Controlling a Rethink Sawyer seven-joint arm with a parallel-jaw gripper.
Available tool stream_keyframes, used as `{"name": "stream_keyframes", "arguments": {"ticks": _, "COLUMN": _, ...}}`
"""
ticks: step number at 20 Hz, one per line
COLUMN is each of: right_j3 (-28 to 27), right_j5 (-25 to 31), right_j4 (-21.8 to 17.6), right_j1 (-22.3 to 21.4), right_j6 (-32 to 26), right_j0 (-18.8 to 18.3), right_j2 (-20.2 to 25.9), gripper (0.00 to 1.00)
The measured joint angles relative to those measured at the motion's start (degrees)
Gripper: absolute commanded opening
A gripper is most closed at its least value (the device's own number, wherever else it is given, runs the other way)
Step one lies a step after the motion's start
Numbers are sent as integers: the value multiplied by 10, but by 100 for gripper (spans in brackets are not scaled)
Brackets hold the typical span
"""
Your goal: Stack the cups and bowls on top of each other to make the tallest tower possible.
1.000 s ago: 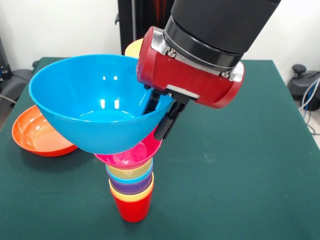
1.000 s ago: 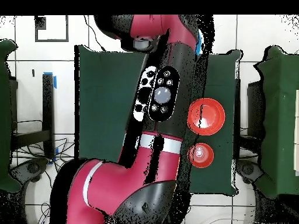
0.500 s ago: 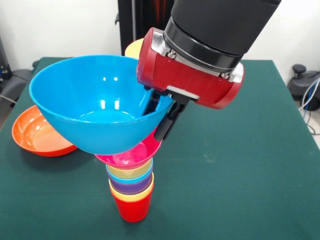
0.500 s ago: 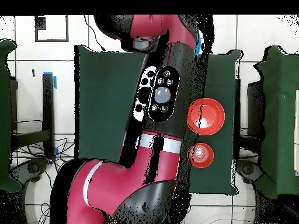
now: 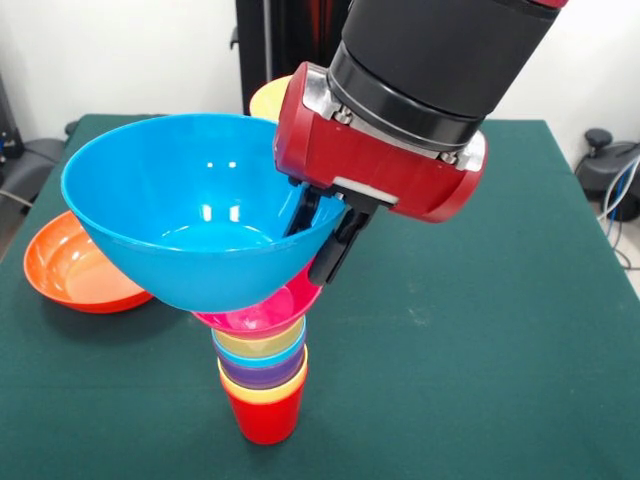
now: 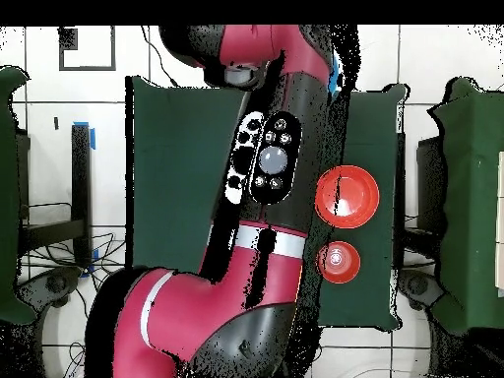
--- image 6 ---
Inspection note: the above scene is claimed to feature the large blue bowl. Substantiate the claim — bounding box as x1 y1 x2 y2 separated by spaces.
328 52 345 99

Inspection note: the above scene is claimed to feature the dark green table cloth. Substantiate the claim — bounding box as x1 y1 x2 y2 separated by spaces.
124 75 409 331

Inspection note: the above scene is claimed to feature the large shallow orange bowl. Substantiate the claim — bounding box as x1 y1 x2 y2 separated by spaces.
313 164 381 230

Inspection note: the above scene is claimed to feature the small orange bowl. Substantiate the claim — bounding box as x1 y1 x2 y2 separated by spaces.
315 240 362 284

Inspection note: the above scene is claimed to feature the blue tape strip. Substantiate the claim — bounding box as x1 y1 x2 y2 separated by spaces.
73 120 96 152

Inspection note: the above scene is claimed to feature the grey stand base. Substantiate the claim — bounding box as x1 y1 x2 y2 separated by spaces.
397 269 444 312

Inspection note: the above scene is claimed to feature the black stand base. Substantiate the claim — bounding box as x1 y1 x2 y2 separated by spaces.
17 266 84 312

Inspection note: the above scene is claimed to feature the neighbouring green table cloth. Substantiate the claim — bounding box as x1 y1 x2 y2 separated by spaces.
427 76 504 336
0 66 38 326

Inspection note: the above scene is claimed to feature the black square floor marker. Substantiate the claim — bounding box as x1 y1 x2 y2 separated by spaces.
58 26 117 72

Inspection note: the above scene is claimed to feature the black table frame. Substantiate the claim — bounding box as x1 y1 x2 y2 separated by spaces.
15 123 94 269

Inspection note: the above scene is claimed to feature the thin black floor cable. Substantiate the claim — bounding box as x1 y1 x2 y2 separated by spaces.
140 26 178 89

